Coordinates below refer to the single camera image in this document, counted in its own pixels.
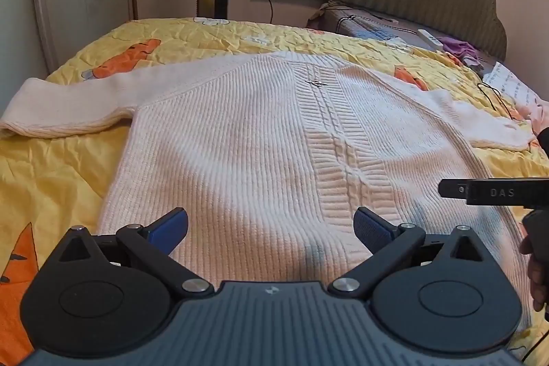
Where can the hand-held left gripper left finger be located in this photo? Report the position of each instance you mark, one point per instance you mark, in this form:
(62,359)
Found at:
(169,232)

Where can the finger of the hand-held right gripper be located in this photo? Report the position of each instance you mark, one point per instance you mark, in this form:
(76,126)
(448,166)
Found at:
(493,191)

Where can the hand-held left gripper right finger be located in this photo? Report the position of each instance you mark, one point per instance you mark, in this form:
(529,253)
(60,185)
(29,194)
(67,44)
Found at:
(369,231)

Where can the cream knitted sweater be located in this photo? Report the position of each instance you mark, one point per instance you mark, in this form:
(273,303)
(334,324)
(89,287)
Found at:
(240,143)

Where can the person's right hand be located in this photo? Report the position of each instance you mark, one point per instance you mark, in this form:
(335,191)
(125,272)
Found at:
(539,284)

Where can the printed paper sheet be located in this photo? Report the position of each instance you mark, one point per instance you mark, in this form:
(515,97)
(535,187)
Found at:
(510,85)

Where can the yellow carrot print quilt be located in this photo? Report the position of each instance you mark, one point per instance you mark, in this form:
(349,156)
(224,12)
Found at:
(51,177)

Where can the purple cloth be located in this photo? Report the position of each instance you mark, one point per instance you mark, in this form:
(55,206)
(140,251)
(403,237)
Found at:
(459,48)

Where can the white remote control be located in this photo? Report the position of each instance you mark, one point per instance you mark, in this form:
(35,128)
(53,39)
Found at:
(430,39)

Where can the grey striped folded blanket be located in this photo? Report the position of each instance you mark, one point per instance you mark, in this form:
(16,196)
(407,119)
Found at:
(369,25)

